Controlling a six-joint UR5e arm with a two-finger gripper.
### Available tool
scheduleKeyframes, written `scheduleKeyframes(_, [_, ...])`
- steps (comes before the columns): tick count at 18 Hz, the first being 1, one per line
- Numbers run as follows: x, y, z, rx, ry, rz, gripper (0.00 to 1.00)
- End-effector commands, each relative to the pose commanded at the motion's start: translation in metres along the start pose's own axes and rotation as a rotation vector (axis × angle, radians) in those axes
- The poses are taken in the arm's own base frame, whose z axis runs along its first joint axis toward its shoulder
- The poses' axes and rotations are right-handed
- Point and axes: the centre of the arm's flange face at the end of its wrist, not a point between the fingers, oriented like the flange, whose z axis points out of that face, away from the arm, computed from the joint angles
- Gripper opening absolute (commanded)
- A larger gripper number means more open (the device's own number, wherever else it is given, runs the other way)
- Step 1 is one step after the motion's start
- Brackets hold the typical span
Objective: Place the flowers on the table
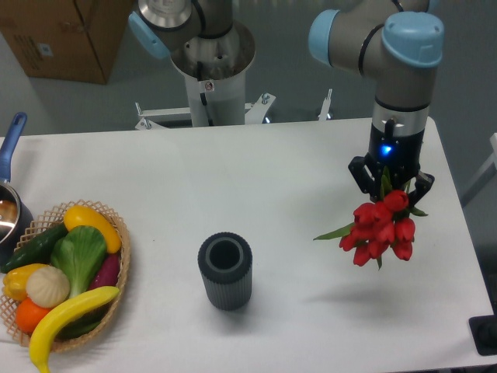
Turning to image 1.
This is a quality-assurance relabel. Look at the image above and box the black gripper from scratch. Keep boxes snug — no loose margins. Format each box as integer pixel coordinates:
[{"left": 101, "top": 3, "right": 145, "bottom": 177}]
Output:
[{"left": 348, "top": 125, "right": 435, "bottom": 207}]

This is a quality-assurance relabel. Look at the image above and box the red tulip bouquet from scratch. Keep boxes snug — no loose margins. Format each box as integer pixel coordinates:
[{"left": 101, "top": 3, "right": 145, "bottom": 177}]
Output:
[{"left": 315, "top": 168, "right": 427, "bottom": 267}]

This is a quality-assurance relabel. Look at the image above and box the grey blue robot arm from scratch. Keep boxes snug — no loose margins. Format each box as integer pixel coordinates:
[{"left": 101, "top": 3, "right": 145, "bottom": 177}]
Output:
[{"left": 128, "top": 1, "right": 444, "bottom": 206}]

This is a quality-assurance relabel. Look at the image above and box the black device at table edge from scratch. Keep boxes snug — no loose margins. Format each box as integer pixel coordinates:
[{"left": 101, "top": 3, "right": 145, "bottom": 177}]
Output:
[{"left": 468, "top": 315, "right": 496, "bottom": 356}]

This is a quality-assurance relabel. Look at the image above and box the dark grey ribbed vase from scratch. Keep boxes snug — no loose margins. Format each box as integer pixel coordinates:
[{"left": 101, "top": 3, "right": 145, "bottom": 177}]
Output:
[{"left": 197, "top": 232, "right": 253, "bottom": 311}]

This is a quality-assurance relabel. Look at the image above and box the purple eggplant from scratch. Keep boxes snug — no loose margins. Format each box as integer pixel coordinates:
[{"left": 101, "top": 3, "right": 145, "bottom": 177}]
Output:
[{"left": 88, "top": 253, "right": 120, "bottom": 290}]

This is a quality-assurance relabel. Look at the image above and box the green lettuce leaf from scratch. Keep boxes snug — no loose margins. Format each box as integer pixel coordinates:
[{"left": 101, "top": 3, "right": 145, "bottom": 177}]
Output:
[{"left": 50, "top": 226, "right": 106, "bottom": 298}]

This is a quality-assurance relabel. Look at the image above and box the cardboard box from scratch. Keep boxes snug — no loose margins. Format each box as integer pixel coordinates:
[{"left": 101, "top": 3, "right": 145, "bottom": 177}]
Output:
[{"left": 1, "top": 0, "right": 134, "bottom": 85}]

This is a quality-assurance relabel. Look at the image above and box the green cucumber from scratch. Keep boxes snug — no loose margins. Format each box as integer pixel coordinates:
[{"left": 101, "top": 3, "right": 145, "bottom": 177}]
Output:
[{"left": 1, "top": 224, "right": 68, "bottom": 274}]

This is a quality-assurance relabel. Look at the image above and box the white garlic bulb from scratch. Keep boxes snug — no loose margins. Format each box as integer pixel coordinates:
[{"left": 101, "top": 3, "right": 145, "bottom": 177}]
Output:
[{"left": 26, "top": 266, "right": 70, "bottom": 309}]

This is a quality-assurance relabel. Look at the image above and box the yellow banana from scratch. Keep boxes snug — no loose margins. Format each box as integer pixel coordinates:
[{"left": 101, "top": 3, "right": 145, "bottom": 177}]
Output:
[{"left": 29, "top": 286, "right": 120, "bottom": 373}]

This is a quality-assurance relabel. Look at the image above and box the orange fruit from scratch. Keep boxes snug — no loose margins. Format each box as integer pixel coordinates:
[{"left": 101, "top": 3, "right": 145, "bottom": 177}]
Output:
[{"left": 15, "top": 298, "right": 51, "bottom": 334}]

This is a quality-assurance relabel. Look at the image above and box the yellow bell pepper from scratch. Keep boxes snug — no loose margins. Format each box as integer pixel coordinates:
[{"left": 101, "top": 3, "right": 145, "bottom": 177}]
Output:
[{"left": 2, "top": 263, "right": 47, "bottom": 302}]

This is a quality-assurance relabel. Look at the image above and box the woven wicker basket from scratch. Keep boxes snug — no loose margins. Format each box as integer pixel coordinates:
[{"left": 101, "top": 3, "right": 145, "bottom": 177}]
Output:
[{"left": 1, "top": 200, "right": 131, "bottom": 353}]

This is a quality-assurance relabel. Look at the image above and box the white frame at right edge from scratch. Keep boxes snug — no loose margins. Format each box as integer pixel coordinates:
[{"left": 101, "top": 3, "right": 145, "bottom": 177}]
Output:
[{"left": 460, "top": 133, "right": 496, "bottom": 208}]

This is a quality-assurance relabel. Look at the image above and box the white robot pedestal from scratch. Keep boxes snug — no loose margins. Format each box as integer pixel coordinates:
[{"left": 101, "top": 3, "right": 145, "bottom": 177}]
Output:
[{"left": 129, "top": 13, "right": 276, "bottom": 130}]

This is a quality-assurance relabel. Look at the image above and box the blue handled saucepan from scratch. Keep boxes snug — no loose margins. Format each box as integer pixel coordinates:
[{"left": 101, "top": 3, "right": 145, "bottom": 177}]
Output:
[{"left": 1, "top": 112, "right": 33, "bottom": 265}]

